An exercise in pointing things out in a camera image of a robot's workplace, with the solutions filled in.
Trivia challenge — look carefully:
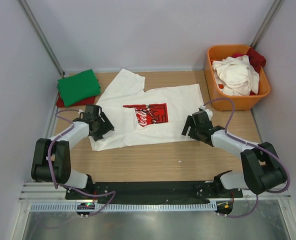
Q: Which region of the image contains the folded green t-shirt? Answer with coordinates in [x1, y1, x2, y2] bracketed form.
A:
[57, 69, 101, 107]

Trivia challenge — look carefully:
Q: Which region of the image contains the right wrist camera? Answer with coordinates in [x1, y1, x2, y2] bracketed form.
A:
[199, 105, 213, 121]

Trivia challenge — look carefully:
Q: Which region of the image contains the white slotted cable duct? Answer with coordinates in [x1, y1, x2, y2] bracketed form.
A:
[30, 201, 217, 213]

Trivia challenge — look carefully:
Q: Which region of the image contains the white Coca-Cola print t-shirt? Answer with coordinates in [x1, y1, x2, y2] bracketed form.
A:
[89, 69, 204, 151]

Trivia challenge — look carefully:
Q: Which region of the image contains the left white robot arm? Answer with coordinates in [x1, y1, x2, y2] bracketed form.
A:
[31, 104, 114, 189]

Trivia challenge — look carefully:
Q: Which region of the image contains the orange plastic laundry basket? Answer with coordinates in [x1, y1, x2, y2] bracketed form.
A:
[204, 44, 271, 111]

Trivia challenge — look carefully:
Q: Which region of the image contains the dark red garment in basket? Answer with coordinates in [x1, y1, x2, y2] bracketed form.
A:
[231, 47, 267, 74]

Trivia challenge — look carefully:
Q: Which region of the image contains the folded red t-shirt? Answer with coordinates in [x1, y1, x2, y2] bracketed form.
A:
[55, 95, 96, 108]

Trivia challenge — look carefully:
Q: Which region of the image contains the right aluminium corner post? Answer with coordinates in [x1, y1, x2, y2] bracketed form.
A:
[250, 0, 285, 49]

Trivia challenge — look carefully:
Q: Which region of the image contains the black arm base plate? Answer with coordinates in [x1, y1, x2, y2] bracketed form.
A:
[64, 180, 244, 201]

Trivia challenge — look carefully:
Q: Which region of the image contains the left aluminium corner post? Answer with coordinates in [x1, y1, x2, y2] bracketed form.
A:
[17, 0, 65, 78]

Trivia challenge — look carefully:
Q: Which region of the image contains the aluminium corner post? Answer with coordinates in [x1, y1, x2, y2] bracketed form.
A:
[17, 0, 65, 78]
[250, 0, 285, 49]

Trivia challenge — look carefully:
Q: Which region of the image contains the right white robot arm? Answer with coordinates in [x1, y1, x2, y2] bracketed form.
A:
[181, 109, 290, 195]

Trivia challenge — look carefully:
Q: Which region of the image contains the aluminium frame rail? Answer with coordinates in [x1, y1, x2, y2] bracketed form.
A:
[18, 178, 293, 203]

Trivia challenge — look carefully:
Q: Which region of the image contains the white crumpled t-shirt in basket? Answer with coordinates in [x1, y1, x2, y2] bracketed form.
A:
[212, 55, 260, 96]

